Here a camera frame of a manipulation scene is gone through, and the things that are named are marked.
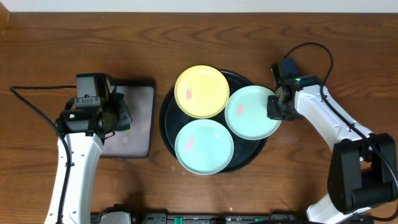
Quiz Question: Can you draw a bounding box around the mint green plate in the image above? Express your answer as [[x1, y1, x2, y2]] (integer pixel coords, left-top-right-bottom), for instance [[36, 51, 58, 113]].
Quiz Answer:
[[174, 119, 234, 175], [224, 85, 281, 140]]

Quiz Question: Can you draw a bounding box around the yellow plate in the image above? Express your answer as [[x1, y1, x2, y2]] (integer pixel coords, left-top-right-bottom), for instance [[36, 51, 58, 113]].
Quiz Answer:
[[174, 65, 229, 119]]

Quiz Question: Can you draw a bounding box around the mint green plate front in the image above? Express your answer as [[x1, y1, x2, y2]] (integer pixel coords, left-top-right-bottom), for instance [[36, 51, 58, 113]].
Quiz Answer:
[[174, 119, 234, 175]]

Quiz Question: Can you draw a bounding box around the green sponge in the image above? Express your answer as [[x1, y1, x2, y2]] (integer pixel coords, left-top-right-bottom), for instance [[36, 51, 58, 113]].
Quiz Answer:
[[116, 99, 132, 131]]

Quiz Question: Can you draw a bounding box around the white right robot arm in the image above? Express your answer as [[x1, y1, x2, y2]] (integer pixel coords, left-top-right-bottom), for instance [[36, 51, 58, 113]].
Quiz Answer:
[[267, 75, 397, 223]]

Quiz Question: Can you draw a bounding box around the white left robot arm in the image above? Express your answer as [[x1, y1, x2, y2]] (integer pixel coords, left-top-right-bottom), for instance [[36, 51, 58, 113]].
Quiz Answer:
[[45, 93, 132, 223]]

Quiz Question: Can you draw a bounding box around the grey rectangular tray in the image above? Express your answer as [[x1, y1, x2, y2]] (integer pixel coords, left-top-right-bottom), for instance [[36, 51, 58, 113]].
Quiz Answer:
[[101, 78, 155, 159]]

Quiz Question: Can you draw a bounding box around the round black tray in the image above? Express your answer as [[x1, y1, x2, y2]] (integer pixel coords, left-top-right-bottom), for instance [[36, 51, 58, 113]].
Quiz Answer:
[[159, 70, 267, 174]]

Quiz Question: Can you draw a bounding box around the black rail with green clips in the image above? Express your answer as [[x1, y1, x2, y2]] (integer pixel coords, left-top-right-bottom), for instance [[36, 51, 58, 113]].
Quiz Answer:
[[90, 203, 374, 224]]

